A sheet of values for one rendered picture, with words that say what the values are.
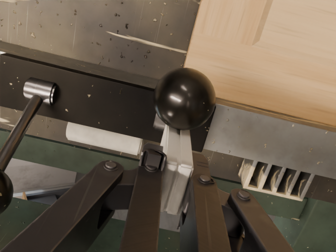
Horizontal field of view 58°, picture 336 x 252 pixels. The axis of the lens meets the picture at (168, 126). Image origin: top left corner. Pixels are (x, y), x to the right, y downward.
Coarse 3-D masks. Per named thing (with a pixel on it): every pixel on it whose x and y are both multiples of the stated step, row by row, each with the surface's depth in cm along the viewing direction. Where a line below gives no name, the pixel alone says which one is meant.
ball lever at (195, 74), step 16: (160, 80) 18; (176, 80) 17; (192, 80) 17; (208, 80) 18; (160, 96) 17; (176, 96) 17; (192, 96) 17; (208, 96) 17; (160, 112) 18; (176, 112) 17; (192, 112) 17; (208, 112) 17; (160, 128) 28; (176, 128) 18; (192, 128) 18
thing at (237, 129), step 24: (0, 48) 28; (24, 48) 31; (96, 72) 29; (120, 72) 31; (216, 120) 30; (240, 120) 30; (264, 120) 30; (288, 120) 30; (216, 144) 31; (240, 144) 31; (264, 144) 30; (288, 144) 30; (312, 144) 30; (312, 168) 31
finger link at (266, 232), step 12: (240, 192) 14; (240, 204) 13; (252, 204) 13; (240, 216) 13; (252, 216) 13; (264, 216) 13; (252, 228) 12; (264, 228) 12; (276, 228) 12; (240, 240) 14; (252, 240) 12; (264, 240) 11; (276, 240) 12
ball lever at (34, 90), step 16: (32, 80) 27; (32, 96) 27; (48, 96) 27; (32, 112) 26; (16, 128) 25; (16, 144) 24; (0, 160) 23; (0, 176) 21; (0, 192) 21; (0, 208) 21
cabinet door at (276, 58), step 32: (224, 0) 28; (256, 0) 28; (288, 0) 28; (320, 0) 28; (192, 32) 30; (224, 32) 29; (256, 32) 29; (288, 32) 29; (320, 32) 29; (192, 64) 30; (224, 64) 30; (256, 64) 30; (288, 64) 30; (320, 64) 30; (224, 96) 31; (256, 96) 31; (288, 96) 31; (320, 96) 31
